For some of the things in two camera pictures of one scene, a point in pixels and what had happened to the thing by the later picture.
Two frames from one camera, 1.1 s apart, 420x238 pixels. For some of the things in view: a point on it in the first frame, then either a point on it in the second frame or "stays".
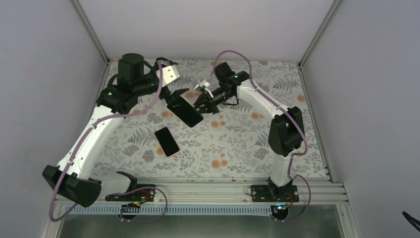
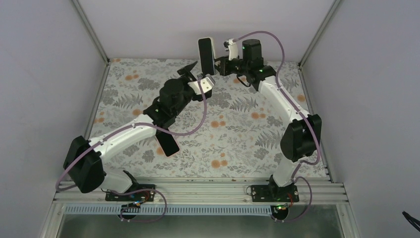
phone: x=167 y=142 stays
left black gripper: x=165 y=93 → x=186 y=71
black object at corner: x=408 y=218 stays
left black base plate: x=140 y=195 stays
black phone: x=185 y=111 → x=205 y=50
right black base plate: x=274 y=193 stays
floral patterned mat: x=233 y=144 stays
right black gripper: x=206 y=108 → x=223 y=69
